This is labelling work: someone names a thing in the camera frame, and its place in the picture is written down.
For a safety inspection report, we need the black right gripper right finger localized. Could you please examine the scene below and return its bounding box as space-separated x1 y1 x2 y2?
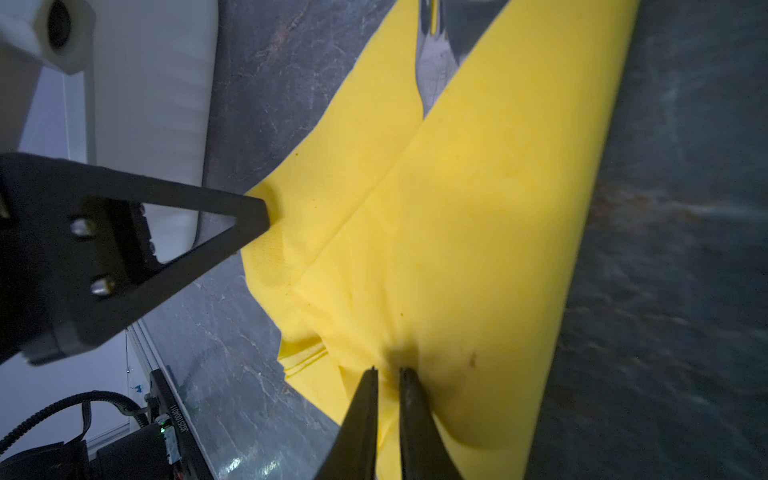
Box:
399 368 462 480

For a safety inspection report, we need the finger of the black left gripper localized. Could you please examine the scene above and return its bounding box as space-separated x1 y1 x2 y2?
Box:
1 152 270 366

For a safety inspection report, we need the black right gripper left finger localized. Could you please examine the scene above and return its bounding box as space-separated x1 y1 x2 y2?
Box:
315 367 378 480

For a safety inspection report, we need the yellow paper napkin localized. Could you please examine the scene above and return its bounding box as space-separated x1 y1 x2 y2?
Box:
242 1 638 479

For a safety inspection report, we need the silver fork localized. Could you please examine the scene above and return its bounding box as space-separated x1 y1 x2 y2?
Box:
415 0 458 117

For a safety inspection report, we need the white plastic cutlery tray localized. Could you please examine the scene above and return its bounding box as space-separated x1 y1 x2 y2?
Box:
59 0 220 265

